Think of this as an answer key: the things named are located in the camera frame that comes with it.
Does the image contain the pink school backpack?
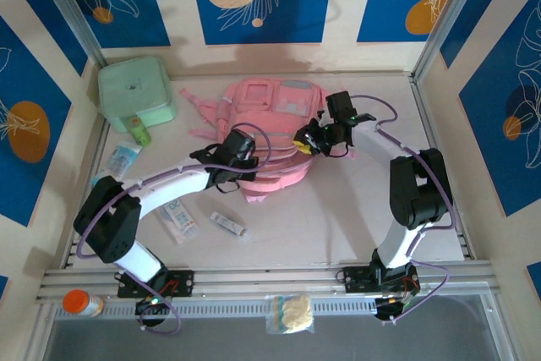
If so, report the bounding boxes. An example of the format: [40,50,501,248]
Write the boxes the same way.
[179,77,358,205]

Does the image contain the small tube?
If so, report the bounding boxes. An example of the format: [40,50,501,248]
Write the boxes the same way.
[210,211,254,242]

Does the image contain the white blue wipes packet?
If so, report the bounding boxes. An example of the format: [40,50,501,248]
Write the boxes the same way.
[156,200,200,246]

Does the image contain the small green bottle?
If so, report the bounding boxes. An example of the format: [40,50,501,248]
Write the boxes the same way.
[128,115,152,147]

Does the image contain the light blue tissue packet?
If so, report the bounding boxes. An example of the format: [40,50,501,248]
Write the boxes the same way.
[91,143,144,187]

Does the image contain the mint green fabric pouch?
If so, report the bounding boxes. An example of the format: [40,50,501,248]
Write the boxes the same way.
[97,54,178,133]

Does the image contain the grey metal panel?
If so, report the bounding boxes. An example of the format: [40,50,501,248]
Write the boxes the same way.
[41,316,519,361]

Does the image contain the orange capped bottle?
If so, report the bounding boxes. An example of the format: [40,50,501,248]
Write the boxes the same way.
[62,288,105,319]

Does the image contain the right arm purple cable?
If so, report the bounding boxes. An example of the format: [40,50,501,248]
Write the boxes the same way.
[352,94,461,325]

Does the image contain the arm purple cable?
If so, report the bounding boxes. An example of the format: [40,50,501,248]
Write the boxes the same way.
[352,94,461,325]
[77,123,274,336]

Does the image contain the aluminium mounting rail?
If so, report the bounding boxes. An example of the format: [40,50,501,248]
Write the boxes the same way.
[36,261,502,305]

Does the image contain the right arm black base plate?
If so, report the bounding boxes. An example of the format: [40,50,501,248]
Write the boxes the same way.
[342,265,419,294]

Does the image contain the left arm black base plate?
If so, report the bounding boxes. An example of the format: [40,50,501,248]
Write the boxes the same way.
[117,270,195,298]

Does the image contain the aluminium corner post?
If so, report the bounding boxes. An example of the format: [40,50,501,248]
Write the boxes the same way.
[412,0,495,83]
[31,0,107,70]

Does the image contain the slotted grey cable duct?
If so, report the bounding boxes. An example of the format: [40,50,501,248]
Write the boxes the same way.
[52,296,487,320]

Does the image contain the black cable mount bracket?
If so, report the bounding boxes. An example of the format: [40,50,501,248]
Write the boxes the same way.
[134,295,172,329]
[374,293,422,322]

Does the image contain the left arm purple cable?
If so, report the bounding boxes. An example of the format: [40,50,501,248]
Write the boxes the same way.
[77,123,274,336]

